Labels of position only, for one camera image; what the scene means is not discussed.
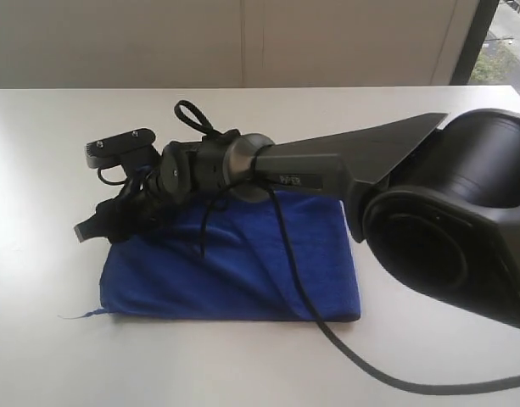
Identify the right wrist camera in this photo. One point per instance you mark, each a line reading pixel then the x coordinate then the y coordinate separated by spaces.
pixel 130 150

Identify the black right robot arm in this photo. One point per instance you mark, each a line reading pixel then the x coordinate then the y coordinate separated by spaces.
pixel 436 198

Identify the blue towel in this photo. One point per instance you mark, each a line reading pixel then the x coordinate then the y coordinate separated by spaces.
pixel 232 265

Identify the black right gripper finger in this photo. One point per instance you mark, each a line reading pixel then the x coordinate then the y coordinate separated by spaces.
pixel 91 228

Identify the dark window frame post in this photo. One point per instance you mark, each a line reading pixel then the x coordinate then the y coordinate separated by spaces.
pixel 478 30

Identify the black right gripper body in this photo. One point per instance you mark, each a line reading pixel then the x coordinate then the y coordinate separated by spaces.
pixel 137 208

